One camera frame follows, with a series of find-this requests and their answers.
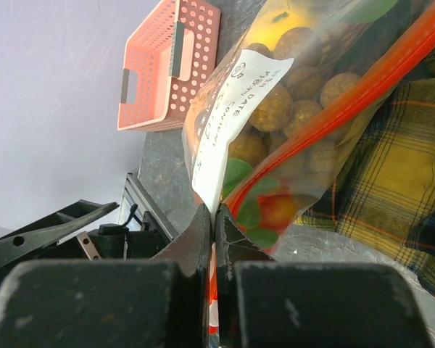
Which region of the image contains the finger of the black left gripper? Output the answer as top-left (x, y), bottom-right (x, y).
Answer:
top-left (0, 200), bottom-right (119, 268)

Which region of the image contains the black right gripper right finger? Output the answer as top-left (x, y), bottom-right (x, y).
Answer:
top-left (215, 205), bottom-right (432, 347)

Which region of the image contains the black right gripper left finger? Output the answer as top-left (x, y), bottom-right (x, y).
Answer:
top-left (0, 205), bottom-right (211, 347)

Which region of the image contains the brown fake longan bunch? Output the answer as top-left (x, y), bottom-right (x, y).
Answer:
top-left (194, 25), bottom-right (367, 196)

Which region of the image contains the clear zip top bag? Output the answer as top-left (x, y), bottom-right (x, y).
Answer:
top-left (181, 0), bottom-right (435, 327)

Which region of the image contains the yellow plaid shirt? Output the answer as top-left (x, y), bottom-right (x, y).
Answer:
top-left (297, 49), bottom-right (435, 297)

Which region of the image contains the pink perforated plastic basket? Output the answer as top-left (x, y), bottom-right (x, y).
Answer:
top-left (117, 0), bottom-right (221, 132)

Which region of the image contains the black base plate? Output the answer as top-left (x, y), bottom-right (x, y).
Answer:
top-left (75, 173), bottom-right (178, 260)

